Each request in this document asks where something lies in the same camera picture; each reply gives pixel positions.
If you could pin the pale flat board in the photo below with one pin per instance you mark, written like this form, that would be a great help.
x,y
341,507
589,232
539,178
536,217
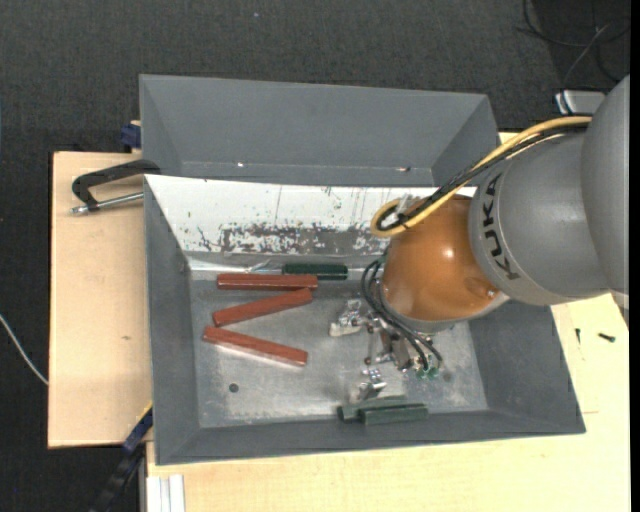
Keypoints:
x,y
95,300

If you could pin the dark green flat block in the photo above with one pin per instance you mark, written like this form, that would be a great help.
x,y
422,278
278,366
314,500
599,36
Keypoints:
x,y
350,412
395,415
315,270

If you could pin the small black screw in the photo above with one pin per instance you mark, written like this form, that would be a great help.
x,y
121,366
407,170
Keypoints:
x,y
607,337

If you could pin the grey metal bin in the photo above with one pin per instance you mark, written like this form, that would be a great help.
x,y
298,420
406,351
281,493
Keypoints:
x,y
300,125

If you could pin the red-brown flat block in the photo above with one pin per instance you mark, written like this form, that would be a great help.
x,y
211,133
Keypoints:
x,y
260,307
265,282
255,346

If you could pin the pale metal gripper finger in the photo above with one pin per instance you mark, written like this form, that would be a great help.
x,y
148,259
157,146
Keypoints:
x,y
372,384
347,322

